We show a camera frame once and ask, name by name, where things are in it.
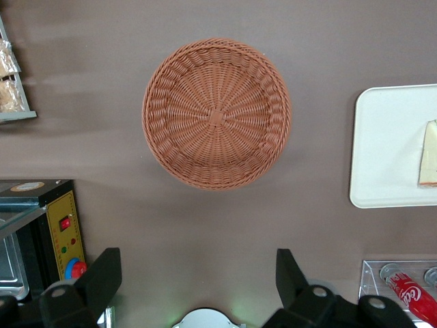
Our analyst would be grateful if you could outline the clear acrylic bottle rack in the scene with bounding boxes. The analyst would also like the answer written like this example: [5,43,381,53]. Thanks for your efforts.
[358,259,437,328]

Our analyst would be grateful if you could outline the tray of packaged snacks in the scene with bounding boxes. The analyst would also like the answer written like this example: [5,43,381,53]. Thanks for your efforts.
[0,13,38,124]

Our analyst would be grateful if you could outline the beige rectangular serving tray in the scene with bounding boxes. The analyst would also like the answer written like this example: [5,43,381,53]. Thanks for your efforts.
[348,83,437,209]

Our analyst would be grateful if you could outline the black food warmer cabinet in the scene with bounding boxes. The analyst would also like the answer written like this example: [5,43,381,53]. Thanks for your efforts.
[0,179,88,310]

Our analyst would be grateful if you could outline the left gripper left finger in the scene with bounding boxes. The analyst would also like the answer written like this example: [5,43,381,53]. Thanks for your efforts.
[0,247,123,328]

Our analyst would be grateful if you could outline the brown round wicker basket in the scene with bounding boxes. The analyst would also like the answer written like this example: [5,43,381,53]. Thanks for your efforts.
[141,37,293,191]

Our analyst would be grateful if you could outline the bagged brown pastry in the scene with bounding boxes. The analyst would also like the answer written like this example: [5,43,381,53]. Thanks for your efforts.
[0,39,20,78]
[0,79,27,113]

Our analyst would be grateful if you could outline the triangular sandwich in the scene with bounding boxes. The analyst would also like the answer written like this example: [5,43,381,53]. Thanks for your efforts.
[417,119,437,188]

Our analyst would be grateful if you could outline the steel warmer pan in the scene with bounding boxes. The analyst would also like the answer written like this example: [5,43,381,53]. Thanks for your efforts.
[0,232,30,301]

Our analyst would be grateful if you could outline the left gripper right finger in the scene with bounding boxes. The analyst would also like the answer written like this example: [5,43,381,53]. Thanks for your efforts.
[261,247,419,328]

